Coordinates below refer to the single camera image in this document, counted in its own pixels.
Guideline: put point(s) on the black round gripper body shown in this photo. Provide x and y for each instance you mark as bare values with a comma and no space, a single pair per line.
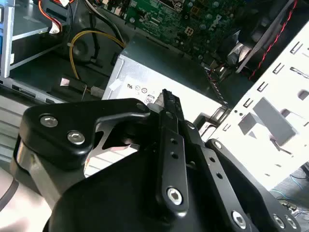
108,205

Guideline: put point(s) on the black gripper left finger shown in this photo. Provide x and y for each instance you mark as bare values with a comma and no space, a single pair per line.
48,149

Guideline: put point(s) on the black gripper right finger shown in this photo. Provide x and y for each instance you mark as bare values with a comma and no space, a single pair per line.
215,167

